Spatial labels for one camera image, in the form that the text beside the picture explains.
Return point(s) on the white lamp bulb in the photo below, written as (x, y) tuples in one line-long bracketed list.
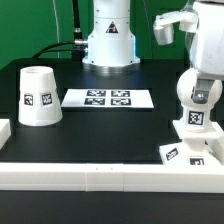
[(197, 97)]

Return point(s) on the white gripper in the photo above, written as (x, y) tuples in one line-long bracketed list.
[(203, 23)]

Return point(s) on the white left fence piece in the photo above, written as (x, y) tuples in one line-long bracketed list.
[(5, 131)]

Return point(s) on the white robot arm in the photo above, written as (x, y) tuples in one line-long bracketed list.
[(111, 45)]

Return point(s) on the white marker sheet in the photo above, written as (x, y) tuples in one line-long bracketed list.
[(108, 98)]

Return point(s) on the white lamp base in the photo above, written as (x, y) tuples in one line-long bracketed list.
[(204, 148)]

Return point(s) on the white lamp shade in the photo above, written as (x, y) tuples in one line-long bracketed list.
[(39, 104)]

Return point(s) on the white front fence rail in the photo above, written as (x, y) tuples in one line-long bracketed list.
[(110, 177)]

